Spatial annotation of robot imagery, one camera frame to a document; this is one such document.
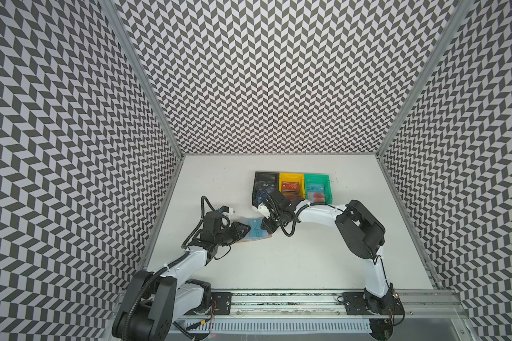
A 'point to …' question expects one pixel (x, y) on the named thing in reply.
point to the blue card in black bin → (260, 195)
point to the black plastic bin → (259, 175)
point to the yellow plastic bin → (300, 178)
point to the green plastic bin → (320, 178)
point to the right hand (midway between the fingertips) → (264, 228)
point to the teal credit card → (256, 230)
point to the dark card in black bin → (264, 185)
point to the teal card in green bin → (315, 187)
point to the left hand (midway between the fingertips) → (249, 230)
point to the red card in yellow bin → (290, 187)
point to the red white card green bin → (316, 197)
